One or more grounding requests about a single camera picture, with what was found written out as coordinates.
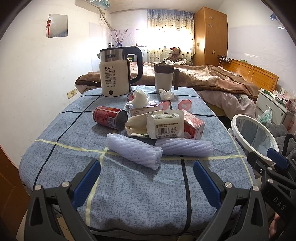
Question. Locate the blue patterned tablecloth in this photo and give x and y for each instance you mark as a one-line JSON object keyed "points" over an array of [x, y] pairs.
{"points": [[128, 200]]}

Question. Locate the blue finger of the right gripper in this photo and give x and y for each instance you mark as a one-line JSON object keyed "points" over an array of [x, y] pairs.
{"points": [[277, 158]]}

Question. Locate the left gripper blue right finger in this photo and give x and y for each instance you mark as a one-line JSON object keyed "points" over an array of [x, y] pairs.
{"points": [[210, 183]]}

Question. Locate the wooden wardrobe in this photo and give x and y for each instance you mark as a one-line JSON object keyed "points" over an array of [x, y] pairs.
{"points": [[211, 36]]}

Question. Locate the right hand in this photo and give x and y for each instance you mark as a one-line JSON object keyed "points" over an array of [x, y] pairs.
{"points": [[274, 225]]}

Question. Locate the white trash bin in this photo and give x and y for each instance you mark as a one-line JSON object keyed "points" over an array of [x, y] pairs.
{"points": [[253, 136]]}

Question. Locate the clear jelly cup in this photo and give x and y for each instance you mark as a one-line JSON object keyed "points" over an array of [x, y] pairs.
{"points": [[165, 105], [185, 104]]}

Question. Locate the white yogurt bottle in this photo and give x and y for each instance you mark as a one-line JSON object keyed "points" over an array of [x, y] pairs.
{"points": [[166, 125]]}

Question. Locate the beige paper wrapper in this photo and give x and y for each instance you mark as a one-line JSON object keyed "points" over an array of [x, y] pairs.
{"points": [[136, 126]]}

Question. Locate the purple milk carton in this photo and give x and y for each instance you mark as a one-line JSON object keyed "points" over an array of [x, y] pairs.
{"points": [[150, 107]]}

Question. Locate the white steel electric kettle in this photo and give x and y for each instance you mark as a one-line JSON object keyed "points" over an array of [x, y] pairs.
{"points": [[114, 68]]}

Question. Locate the silver wall picture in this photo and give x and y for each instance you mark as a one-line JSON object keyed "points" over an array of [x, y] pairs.
{"points": [[57, 26]]}

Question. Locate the blue floral curtain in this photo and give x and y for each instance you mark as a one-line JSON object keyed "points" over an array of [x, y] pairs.
{"points": [[166, 29]]}

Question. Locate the brown blanket bed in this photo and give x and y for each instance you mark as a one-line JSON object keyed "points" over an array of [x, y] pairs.
{"points": [[215, 85]]}

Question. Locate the brown teddy bear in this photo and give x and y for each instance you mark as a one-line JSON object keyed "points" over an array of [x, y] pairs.
{"points": [[175, 55]]}

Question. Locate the red white carton box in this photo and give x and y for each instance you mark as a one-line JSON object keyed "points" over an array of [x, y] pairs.
{"points": [[193, 126]]}

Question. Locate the white nightstand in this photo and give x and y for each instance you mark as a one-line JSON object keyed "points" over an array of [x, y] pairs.
{"points": [[280, 115]]}

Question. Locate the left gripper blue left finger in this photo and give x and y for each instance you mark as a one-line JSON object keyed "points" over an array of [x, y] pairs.
{"points": [[82, 183]]}

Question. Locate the white brown lidded mug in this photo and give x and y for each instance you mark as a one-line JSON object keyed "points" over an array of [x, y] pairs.
{"points": [[166, 76]]}

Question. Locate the green plastic bag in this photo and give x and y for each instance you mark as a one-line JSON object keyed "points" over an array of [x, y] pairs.
{"points": [[265, 117]]}

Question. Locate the wooden headboard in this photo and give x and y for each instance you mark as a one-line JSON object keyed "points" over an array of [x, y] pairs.
{"points": [[253, 74]]}

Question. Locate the white tissue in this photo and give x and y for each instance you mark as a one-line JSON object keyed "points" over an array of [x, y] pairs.
{"points": [[165, 95], [140, 99]]}

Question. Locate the white foam net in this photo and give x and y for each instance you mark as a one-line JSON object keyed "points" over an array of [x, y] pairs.
{"points": [[185, 146], [135, 150]]}

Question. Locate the red drink can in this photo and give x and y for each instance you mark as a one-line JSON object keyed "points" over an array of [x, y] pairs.
{"points": [[111, 117], [130, 96]]}

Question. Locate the black chair with grey coat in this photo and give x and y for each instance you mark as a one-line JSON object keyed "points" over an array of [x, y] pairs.
{"points": [[279, 132]]}

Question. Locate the vase with purple branches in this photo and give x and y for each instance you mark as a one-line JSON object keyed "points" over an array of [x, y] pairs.
{"points": [[121, 37]]}

